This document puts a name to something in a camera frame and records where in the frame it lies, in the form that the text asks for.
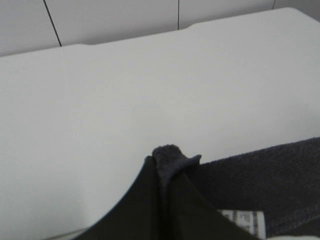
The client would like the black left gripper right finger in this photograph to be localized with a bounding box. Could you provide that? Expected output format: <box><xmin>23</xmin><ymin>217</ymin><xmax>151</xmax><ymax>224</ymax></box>
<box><xmin>165</xmin><ymin>172</ymin><xmax>263</xmax><ymax>240</ymax></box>

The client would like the dark navy towel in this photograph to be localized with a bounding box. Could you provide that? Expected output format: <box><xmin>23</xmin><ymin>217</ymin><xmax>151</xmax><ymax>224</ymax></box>
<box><xmin>152</xmin><ymin>137</ymin><xmax>320</xmax><ymax>240</ymax></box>

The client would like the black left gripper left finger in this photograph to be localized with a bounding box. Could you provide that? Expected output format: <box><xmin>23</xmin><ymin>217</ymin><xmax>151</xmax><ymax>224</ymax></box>
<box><xmin>76</xmin><ymin>156</ymin><xmax>161</xmax><ymax>240</ymax></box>

